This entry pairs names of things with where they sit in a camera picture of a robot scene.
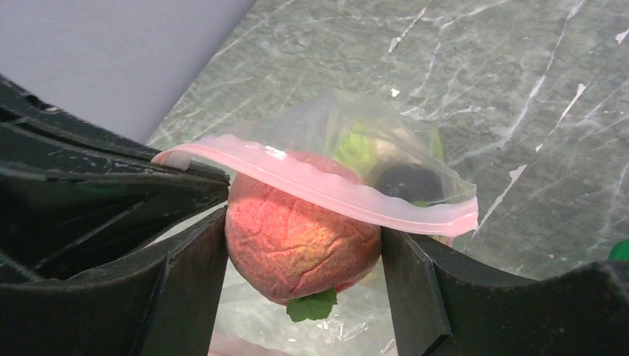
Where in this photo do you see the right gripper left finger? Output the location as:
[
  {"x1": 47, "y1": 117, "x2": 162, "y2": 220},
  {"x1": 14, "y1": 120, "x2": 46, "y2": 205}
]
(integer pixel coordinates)
[{"x1": 1, "y1": 209, "x2": 227, "y2": 355}]

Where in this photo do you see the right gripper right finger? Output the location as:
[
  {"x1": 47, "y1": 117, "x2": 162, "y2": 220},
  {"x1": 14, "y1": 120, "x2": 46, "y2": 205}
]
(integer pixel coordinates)
[{"x1": 382, "y1": 228, "x2": 628, "y2": 355}]

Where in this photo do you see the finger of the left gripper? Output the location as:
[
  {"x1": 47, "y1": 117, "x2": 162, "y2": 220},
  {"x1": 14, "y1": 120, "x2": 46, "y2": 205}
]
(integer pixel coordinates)
[{"x1": 1, "y1": 78, "x2": 229, "y2": 283}]

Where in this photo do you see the dark plum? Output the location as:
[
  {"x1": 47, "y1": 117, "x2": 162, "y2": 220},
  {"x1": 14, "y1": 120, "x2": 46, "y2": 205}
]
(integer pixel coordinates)
[{"x1": 375, "y1": 163, "x2": 444, "y2": 207}]

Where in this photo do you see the pink peach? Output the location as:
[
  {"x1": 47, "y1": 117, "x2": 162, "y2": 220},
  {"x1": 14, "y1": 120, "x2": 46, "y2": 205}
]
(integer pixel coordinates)
[{"x1": 225, "y1": 173, "x2": 381, "y2": 323}]

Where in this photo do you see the clear zip top bag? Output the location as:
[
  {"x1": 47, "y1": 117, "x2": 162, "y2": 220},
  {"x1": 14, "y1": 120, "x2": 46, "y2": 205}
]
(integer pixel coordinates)
[{"x1": 153, "y1": 90, "x2": 478, "y2": 355}]

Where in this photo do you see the green plastic tray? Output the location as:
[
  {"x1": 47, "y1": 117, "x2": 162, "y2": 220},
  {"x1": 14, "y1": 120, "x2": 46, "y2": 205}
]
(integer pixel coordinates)
[{"x1": 607, "y1": 239, "x2": 629, "y2": 261}]

